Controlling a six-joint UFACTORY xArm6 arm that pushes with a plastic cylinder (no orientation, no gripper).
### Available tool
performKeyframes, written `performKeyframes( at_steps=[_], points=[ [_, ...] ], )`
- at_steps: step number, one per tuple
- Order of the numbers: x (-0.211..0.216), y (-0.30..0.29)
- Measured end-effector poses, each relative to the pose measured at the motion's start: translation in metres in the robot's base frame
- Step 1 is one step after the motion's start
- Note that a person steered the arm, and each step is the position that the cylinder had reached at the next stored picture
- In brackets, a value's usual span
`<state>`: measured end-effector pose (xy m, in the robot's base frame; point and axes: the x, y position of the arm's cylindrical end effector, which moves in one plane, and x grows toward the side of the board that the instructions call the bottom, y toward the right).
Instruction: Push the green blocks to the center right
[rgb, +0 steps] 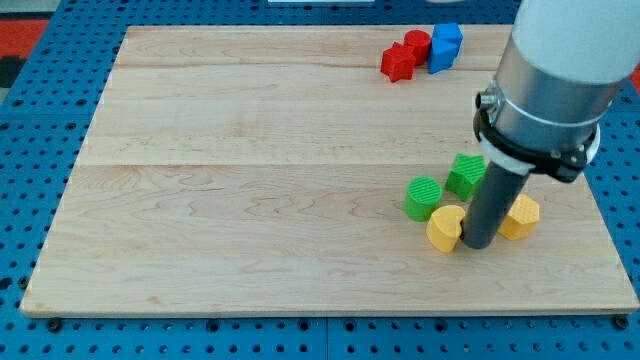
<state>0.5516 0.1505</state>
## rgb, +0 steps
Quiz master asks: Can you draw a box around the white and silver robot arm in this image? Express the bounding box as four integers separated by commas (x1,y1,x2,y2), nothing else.
474,0,639,183

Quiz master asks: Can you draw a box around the red cylinder block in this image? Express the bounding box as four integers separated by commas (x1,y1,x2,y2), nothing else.
404,29,432,66

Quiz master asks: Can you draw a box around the blue triangular block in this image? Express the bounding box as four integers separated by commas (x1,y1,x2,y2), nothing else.
428,37,459,74

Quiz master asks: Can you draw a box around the green star block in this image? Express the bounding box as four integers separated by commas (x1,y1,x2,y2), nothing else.
445,153,486,201

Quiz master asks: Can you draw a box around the red star block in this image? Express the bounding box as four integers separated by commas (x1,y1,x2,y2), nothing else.
380,42,416,82

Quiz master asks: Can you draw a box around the yellow hexagon block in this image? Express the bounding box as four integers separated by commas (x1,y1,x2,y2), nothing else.
498,194,540,241

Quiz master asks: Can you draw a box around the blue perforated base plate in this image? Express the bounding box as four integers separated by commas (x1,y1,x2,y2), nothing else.
1,0,639,359

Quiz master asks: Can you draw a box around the blue cube block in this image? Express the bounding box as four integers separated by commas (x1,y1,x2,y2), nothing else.
433,23,464,54

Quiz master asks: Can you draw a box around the wooden board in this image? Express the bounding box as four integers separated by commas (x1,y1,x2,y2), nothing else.
20,25,639,318

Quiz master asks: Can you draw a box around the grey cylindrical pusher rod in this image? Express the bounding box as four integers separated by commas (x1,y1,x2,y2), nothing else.
462,162,529,249

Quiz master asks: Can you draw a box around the yellow heart block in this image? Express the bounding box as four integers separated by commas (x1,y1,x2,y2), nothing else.
426,205,466,253

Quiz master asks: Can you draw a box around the green cylinder block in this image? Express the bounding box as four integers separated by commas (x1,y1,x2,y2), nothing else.
404,177,442,222

